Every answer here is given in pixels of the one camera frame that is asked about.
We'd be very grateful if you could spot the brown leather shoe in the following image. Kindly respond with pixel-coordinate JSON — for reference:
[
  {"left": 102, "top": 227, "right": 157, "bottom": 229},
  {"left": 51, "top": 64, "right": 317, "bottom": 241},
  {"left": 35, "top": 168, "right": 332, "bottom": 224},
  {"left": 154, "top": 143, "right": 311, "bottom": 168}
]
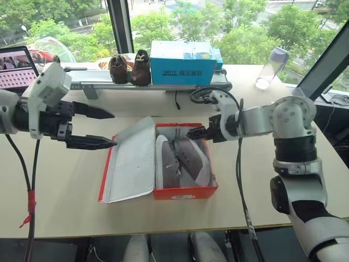
[
  {"left": 130, "top": 49, "right": 152, "bottom": 87},
  {"left": 109, "top": 53, "right": 129, "bottom": 84}
]

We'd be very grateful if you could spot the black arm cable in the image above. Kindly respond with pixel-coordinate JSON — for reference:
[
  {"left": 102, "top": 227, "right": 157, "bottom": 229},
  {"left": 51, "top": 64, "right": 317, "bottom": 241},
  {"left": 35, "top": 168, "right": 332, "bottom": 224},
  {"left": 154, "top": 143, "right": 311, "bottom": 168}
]
[
  {"left": 23, "top": 138, "right": 41, "bottom": 262},
  {"left": 190, "top": 87, "right": 267, "bottom": 262},
  {"left": 4, "top": 133, "right": 35, "bottom": 262}
]

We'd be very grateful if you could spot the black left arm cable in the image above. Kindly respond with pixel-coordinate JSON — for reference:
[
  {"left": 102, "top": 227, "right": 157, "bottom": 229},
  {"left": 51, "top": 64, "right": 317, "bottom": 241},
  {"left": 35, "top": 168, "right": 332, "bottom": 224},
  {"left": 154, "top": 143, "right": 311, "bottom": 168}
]
[
  {"left": 4, "top": 133, "right": 35, "bottom": 262},
  {"left": 23, "top": 138, "right": 41, "bottom": 262}
]

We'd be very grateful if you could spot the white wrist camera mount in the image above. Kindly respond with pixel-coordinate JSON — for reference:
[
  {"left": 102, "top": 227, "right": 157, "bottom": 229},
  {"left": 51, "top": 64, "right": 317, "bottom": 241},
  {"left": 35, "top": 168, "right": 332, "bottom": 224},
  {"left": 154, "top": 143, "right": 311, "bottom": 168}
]
[
  {"left": 208, "top": 90, "right": 245, "bottom": 143},
  {"left": 21, "top": 62, "right": 73, "bottom": 140}
]

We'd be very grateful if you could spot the red tape on cable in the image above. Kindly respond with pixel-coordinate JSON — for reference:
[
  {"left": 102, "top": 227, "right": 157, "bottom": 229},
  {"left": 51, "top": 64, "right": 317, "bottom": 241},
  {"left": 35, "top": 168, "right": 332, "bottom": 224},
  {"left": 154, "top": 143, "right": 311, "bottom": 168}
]
[{"left": 18, "top": 189, "right": 38, "bottom": 229}]

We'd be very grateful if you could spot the clear plastic bag with red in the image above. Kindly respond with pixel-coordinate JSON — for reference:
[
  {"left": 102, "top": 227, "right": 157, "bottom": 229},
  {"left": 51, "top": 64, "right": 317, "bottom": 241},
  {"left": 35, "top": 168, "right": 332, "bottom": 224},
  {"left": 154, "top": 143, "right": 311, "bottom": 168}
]
[{"left": 25, "top": 36, "right": 76, "bottom": 69}]

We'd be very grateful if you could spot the grey sneaker with white sole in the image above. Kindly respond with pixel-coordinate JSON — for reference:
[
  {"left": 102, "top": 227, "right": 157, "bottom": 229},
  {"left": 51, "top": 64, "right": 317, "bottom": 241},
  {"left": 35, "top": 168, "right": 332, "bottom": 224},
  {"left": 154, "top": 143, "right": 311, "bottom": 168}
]
[
  {"left": 154, "top": 134, "right": 183, "bottom": 189},
  {"left": 172, "top": 137, "right": 211, "bottom": 187}
]

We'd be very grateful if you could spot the clear bottle with purple lid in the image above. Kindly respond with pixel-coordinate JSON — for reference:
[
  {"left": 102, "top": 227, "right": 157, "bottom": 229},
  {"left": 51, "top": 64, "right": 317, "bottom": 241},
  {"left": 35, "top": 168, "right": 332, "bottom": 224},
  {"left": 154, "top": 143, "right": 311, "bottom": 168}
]
[{"left": 254, "top": 46, "right": 290, "bottom": 90}]

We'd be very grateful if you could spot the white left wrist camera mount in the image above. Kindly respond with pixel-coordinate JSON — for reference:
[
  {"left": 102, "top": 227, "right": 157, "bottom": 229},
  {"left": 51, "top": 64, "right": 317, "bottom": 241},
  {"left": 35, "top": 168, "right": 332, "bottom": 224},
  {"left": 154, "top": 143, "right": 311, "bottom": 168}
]
[{"left": 21, "top": 62, "right": 73, "bottom": 140}]

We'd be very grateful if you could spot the open laptop with pink screen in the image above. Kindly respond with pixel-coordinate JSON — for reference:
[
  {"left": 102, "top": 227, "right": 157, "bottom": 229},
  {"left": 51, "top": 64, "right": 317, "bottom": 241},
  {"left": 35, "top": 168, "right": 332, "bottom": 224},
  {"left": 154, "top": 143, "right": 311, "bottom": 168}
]
[{"left": 0, "top": 45, "right": 40, "bottom": 91}]

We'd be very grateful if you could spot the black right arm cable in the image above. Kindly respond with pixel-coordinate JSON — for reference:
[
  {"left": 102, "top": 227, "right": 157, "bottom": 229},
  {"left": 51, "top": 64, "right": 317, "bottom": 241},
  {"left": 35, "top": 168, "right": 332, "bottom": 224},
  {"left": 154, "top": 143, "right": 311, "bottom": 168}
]
[{"left": 190, "top": 87, "right": 267, "bottom": 262}]

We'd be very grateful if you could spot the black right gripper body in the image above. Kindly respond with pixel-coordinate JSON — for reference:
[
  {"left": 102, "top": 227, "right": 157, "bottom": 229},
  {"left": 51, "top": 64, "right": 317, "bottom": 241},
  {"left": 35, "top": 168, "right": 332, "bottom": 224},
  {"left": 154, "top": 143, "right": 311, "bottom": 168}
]
[{"left": 204, "top": 114, "right": 224, "bottom": 143}]

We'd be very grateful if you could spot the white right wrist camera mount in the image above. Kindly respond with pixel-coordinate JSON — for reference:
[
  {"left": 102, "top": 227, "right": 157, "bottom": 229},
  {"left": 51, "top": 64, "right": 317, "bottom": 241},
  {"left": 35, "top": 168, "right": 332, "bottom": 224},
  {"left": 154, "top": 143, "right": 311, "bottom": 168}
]
[{"left": 208, "top": 90, "right": 245, "bottom": 143}]

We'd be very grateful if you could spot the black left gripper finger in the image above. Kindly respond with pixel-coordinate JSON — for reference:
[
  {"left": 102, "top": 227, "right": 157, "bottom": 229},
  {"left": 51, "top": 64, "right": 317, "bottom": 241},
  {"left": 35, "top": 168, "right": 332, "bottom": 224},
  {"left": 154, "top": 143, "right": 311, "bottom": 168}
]
[
  {"left": 72, "top": 101, "right": 116, "bottom": 120},
  {"left": 65, "top": 134, "right": 119, "bottom": 150}
]

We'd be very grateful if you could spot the black side desk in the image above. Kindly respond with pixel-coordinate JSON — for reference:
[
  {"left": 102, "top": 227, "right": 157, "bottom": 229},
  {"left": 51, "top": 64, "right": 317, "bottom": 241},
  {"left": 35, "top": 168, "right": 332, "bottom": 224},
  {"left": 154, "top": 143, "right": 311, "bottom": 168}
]
[{"left": 312, "top": 92, "right": 349, "bottom": 166}]

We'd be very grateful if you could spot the thin white cable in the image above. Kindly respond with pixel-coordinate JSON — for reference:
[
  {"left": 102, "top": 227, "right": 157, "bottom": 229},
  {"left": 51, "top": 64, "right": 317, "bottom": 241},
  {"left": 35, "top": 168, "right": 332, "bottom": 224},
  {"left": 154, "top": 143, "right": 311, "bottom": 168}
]
[{"left": 324, "top": 92, "right": 349, "bottom": 130}]

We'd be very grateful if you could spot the orange shoebox with white lid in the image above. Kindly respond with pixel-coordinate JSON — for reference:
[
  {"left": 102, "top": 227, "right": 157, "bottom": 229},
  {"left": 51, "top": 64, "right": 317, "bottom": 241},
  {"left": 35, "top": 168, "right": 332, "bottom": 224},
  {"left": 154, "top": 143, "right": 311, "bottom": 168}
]
[{"left": 98, "top": 116, "right": 219, "bottom": 204}]

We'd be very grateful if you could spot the blue cardboard box with print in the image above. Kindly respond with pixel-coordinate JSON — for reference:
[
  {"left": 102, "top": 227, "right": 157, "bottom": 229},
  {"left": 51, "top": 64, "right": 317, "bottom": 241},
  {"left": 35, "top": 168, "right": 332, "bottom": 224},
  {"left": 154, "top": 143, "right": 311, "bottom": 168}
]
[{"left": 150, "top": 40, "right": 219, "bottom": 86}]

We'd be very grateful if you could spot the dark slanted window frame post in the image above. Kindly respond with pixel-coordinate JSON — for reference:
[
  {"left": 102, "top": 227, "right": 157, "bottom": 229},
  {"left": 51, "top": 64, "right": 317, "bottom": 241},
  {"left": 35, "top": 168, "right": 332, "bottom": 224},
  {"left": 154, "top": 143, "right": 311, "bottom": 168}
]
[{"left": 292, "top": 16, "right": 349, "bottom": 102}]

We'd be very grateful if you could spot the colourful snack bag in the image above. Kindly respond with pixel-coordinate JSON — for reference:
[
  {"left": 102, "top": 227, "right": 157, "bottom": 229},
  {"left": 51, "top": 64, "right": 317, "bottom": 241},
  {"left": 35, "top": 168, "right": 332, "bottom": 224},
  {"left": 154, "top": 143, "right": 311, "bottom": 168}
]
[{"left": 97, "top": 56, "right": 116, "bottom": 71}]

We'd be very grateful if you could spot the grey rounded shape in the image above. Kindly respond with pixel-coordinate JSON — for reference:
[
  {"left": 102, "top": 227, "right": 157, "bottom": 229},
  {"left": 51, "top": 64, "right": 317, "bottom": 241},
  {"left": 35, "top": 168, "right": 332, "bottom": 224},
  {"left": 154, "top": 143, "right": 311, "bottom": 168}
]
[
  {"left": 122, "top": 233, "right": 151, "bottom": 262},
  {"left": 188, "top": 231, "right": 229, "bottom": 262}
]

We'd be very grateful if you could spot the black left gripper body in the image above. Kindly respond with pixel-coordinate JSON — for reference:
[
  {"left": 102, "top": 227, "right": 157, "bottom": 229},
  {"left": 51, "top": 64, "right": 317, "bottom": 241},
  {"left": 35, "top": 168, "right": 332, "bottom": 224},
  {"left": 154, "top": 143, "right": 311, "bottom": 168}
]
[{"left": 40, "top": 100, "right": 76, "bottom": 143}]

